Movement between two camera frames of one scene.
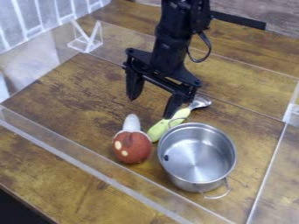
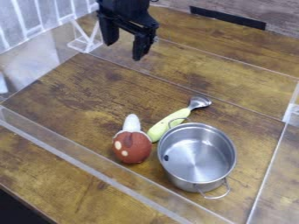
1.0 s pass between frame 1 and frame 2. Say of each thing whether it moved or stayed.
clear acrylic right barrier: stayed
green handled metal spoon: stayed
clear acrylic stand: stayed
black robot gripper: moved
